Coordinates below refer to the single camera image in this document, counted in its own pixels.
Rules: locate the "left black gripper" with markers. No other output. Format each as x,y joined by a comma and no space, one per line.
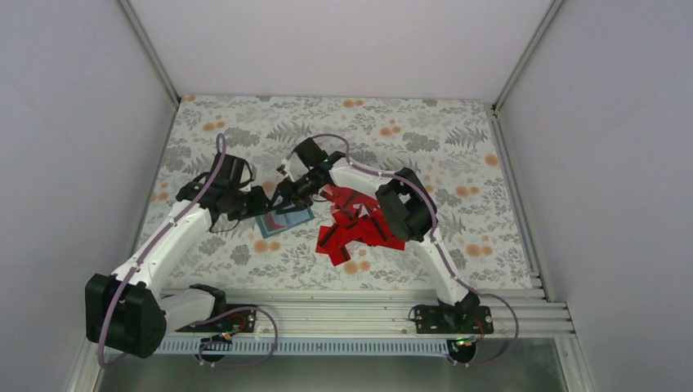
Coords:
258,205

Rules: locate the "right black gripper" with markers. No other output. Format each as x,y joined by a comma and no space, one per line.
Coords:
289,194

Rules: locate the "teal card holder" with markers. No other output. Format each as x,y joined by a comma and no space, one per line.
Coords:
293,219

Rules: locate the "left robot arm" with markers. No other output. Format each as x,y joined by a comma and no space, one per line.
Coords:
125,310

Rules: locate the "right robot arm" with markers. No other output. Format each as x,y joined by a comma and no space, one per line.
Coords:
408,209

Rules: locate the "red card front bottom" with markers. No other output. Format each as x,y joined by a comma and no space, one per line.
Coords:
338,255

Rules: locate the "pile of red cards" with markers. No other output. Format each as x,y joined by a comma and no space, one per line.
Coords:
357,217

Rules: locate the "floral table mat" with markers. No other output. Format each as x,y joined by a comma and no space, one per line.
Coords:
447,143

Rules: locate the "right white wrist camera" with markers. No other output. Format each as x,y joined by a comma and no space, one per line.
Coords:
284,169

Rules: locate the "aluminium rail frame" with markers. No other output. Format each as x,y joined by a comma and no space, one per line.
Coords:
385,314

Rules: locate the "grey slotted cable duct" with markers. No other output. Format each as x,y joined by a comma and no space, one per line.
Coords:
245,345

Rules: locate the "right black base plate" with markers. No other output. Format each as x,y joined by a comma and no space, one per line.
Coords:
436,320

